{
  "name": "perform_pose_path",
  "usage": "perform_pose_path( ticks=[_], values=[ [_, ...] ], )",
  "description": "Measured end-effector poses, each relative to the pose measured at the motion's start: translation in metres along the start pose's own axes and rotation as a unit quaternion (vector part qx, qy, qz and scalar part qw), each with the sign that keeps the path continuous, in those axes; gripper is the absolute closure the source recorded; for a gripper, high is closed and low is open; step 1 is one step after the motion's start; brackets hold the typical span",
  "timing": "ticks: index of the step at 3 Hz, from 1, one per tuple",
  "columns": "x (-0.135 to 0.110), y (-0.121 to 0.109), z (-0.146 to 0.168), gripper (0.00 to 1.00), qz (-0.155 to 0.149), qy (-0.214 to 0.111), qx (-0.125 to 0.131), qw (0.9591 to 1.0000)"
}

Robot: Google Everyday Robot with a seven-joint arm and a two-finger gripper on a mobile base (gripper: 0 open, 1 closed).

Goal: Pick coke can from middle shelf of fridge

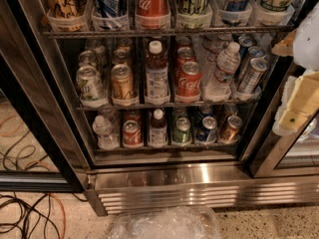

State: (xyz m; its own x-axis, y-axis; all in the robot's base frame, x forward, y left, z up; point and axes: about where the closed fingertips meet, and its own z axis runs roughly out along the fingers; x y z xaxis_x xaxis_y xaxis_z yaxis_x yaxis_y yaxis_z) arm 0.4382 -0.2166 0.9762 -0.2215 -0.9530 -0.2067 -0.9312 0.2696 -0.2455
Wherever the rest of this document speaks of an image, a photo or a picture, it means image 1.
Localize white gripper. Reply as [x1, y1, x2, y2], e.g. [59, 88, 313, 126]
[271, 2, 319, 136]

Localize rear white green can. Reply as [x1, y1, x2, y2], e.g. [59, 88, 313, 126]
[85, 39, 107, 67]

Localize front silver slim can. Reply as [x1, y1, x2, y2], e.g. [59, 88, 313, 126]
[237, 58, 268, 94]

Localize clear plastic bin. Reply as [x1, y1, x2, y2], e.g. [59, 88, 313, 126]
[107, 206, 222, 239]

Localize wire shelf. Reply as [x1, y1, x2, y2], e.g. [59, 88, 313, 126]
[76, 98, 259, 112]
[43, 24, 294, 39]

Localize bottom shelf gold can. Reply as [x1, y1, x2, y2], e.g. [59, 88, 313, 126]
[219, 116, 242, 143]

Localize rear blue slim can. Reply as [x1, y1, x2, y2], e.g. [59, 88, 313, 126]
[237, 34, 255, 58]

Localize middle wire shelf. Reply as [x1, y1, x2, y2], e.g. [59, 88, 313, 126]
[76, 98, 259, 112]

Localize front gold can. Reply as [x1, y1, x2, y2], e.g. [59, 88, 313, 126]
[111, 64, 135, 100]

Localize bottom shelf tea bottle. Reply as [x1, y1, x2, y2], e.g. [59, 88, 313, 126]
[149, 109, 167, 147]

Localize clear water bottle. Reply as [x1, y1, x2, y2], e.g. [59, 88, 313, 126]
[202, 34, 232, 84]
[208, 42, 241, 96]

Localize bottom shelf red coke can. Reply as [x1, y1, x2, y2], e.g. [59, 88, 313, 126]
[123, 119, 143, 148]

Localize bottom shelf blue can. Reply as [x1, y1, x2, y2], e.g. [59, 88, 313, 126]
[196, 117, 217, 143]

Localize bottom shelf water bottle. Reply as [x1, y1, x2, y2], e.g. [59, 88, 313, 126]
[93, 116, 119, 150]

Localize bottom shelf green can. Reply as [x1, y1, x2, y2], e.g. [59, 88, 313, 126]
[172, 118, 191, 144]

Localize rear gold can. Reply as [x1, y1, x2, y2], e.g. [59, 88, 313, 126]
[117, 38, 134, 52]

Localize front clear water bottle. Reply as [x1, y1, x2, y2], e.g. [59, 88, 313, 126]
[208, 42, 241, 96]

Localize top wire shelf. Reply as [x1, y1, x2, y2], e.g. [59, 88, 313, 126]
[43, 24, 294, 39]

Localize stainless steel fridge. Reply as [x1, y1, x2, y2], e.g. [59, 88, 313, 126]
[0, 0, 319, 217]

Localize left glass fridge door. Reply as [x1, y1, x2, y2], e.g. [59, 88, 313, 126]
[0, 0, 90, 192]

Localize brown tea bottle middle shelf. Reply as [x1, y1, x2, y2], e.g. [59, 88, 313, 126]
[146, 40, 168, 99]

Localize shelf red coke can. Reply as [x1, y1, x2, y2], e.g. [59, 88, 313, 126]
[137, 0, 167, 29]
[123, 119, 143, 148]

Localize rear clear water bottle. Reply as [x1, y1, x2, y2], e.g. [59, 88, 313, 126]
[202, 34, 232, 84]

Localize silver slim can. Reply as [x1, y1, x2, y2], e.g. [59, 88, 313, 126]
[236, 46, 266, 84]
[237, 58, 268, 94]

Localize front white green can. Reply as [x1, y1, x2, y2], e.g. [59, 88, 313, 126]
[76, 66, 105, 102]

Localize black and orange cables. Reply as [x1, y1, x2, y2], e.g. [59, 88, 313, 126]
[0, 192, 88, 239]

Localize top shelf red coke can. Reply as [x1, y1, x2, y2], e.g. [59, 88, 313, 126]
[137, 0, 167, 29]

